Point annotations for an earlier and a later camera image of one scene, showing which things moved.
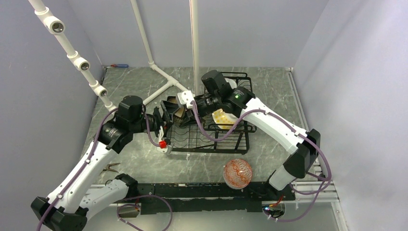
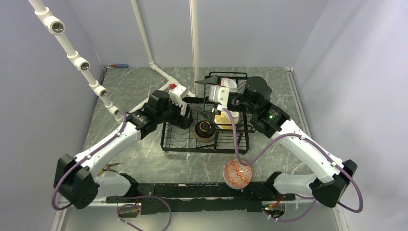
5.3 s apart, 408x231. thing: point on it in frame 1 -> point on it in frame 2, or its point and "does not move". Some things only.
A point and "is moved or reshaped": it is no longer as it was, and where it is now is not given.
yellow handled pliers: (107, 167) does not move
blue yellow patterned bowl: (220, 117) does not move
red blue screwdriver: (120, 65) does not move
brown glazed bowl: (178, 116) is moved or reshaped
